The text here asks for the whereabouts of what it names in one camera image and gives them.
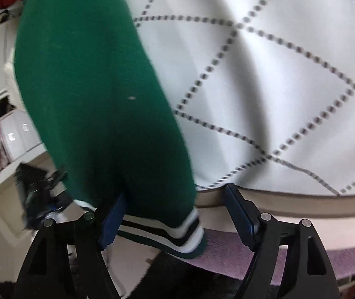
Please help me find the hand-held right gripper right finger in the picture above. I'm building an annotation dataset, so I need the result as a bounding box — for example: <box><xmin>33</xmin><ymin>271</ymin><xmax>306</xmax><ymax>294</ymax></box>
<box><xmin>222</xmin><ymin>183</ymin><xmax>342</xmax><ymax>299</ymax></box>

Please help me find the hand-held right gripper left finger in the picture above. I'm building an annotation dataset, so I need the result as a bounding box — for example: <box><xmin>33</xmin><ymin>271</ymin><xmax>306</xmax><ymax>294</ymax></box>
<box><xmin>13</xmin><ymin>193</ymin><xmax>127</xmax><ymax>299</ymax></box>

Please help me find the green and cream varsity jacket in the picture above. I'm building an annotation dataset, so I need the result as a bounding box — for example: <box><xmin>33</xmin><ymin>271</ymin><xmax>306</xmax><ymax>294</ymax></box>
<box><xmin>3</xmin><ymin>0</ymin><xmax>208</xmax><ymax>260</ymax></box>

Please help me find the white drawer unit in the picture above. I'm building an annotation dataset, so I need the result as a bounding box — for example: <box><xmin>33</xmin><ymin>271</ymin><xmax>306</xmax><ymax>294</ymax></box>
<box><xmin>0</xmin><ymin>111</ymin><xmax>46</xmax><ymax>163</ymax></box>

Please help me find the white diamond-patterned mat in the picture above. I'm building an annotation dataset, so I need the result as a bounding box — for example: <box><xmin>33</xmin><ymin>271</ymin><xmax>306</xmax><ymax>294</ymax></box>
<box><xmin>115</xmin><ymin>0</ymin><xmax>355</xmax><ymax>247</ymax></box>

